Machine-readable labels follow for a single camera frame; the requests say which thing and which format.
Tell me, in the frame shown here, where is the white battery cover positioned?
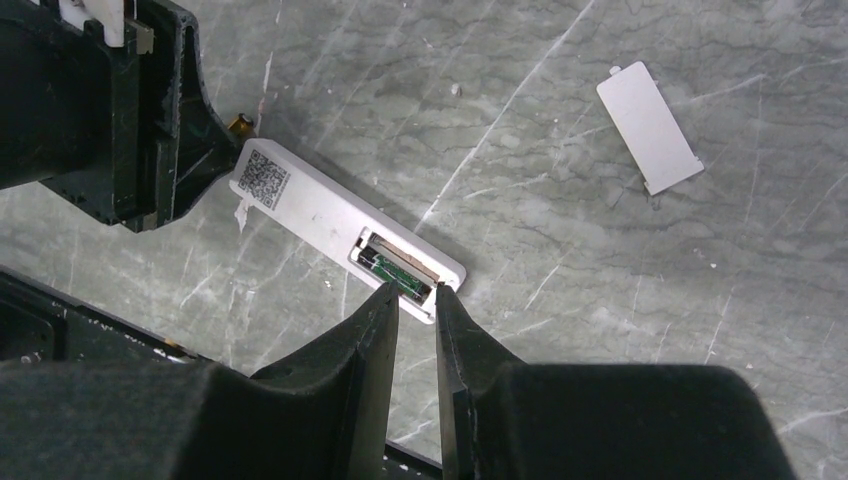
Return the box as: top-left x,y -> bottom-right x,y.
596,61 -> 704,196

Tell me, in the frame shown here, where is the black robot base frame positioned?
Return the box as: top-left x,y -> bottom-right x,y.
0,264 -> 445,480

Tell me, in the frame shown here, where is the gold AA battery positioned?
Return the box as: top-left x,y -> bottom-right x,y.
228,113 -> 255,139

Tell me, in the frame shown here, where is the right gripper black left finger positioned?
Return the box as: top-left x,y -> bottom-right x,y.
0,281 -> 401,480

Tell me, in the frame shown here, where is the green AA battery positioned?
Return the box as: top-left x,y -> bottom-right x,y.
356,247 -> 432,305

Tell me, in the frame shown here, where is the white paper scrap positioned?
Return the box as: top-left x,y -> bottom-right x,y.
234,198 -> 254,234

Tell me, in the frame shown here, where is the white remote control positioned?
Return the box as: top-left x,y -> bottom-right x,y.
230,138 -> 466,324

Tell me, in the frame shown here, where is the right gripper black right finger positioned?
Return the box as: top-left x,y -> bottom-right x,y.
436,285 -> 795,479

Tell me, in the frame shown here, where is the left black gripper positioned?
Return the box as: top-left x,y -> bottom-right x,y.
1,1 -> 240,232

